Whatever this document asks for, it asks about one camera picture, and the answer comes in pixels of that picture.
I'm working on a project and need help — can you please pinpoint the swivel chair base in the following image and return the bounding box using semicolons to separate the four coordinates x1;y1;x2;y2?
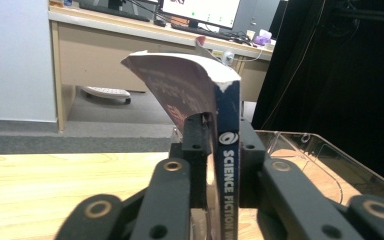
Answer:
79;85;133;105

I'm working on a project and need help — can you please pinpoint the beige wooden desk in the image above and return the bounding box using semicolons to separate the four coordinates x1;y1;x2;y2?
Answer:
47;3;276;134

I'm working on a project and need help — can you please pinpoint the computer monitor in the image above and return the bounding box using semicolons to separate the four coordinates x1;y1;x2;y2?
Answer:
161;0;241;30

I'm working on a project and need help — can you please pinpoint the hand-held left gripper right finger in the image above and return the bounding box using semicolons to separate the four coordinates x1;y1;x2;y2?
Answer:
239;119;267;208

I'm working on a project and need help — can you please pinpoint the grey computer tower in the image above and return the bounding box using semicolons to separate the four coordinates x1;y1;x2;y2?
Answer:
231;0;282;37

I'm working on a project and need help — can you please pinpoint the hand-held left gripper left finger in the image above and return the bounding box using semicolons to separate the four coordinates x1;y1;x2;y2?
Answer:
169;112;213;210

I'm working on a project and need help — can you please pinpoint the black keyboard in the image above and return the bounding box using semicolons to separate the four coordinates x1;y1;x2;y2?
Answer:
170;22;235;38

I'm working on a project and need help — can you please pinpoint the purple small object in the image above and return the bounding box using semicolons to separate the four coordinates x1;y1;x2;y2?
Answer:
252;29;273;47

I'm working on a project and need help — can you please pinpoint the white cabinet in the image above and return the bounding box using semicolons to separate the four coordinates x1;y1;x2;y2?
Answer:
0;0;58;123

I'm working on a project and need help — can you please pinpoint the black curtain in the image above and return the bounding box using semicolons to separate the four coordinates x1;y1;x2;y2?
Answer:
251;0;384;189

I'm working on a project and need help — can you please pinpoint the clear acrylic divided organizer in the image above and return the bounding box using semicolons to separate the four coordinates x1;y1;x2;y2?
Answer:
253;129;384;206

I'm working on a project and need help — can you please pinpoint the red science fiction magazine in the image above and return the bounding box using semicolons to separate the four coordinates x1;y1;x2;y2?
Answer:
120;49;242;240

